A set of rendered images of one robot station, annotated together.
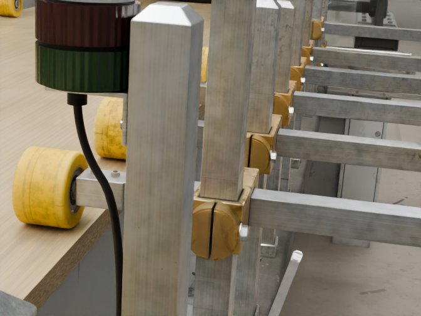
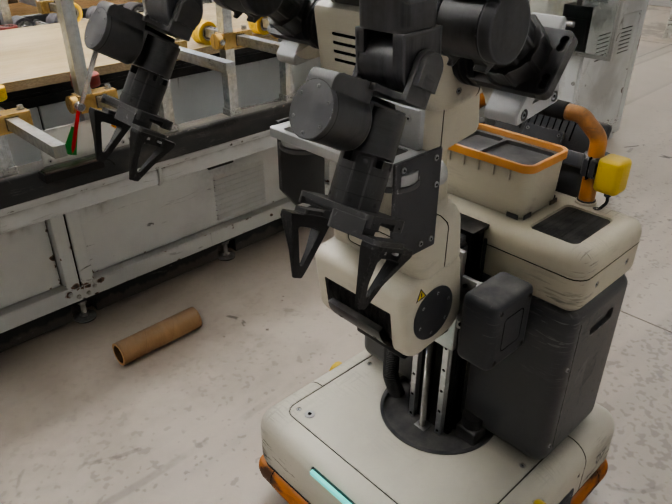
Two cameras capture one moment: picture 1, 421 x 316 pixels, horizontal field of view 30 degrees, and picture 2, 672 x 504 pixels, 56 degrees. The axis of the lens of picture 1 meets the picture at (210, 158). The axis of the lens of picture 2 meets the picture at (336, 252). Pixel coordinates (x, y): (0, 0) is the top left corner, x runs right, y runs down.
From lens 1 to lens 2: 168 cm
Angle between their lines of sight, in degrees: 35
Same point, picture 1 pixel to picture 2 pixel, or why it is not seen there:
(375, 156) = (260, 46)
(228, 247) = not seen: hidden behind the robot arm
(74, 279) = (174, 84)
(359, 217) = (188, 55)
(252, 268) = (227, 89)
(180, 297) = (73, 50)
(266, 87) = (221, 14)
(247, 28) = not seen: outside the picture
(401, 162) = (267, 48)
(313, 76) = not seen: hidden behind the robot
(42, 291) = (111, 68)
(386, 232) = (194, 60)
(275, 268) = (280, 104)
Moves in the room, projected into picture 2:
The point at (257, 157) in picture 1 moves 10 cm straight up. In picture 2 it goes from (216, 41) to (213, 8)
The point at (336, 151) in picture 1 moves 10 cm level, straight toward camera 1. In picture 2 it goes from (251, 43) to (225, 48)
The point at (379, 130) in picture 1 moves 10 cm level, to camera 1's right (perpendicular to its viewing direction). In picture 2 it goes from (574, 80) to (593, 83)
